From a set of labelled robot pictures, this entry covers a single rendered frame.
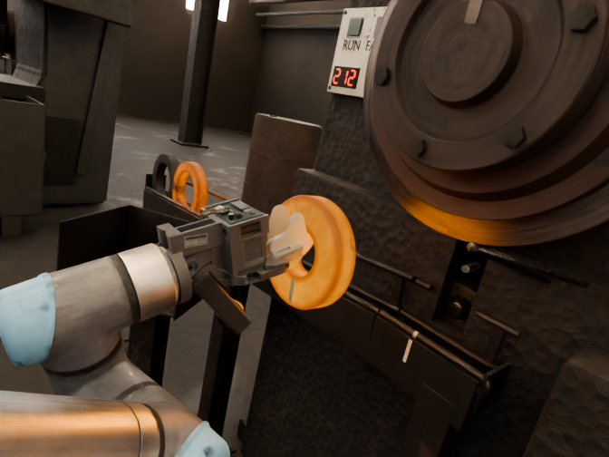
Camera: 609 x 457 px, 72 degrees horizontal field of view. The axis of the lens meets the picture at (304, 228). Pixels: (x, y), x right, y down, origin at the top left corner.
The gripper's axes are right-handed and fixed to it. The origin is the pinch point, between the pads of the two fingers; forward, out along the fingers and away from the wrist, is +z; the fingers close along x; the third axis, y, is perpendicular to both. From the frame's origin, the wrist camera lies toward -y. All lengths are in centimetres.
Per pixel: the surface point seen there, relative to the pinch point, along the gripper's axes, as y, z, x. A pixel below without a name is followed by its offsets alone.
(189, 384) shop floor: -88, 4, 73
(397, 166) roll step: 6.6, 18.4, 0.5
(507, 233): 1.6, 19.0, -18.0
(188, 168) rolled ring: -12, 17, 79
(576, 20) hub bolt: 26.6, 16.2, -21.5
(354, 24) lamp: 27, 39, 32
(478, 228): 1.0, 18.8, -14.2
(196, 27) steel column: 32, 287, 634
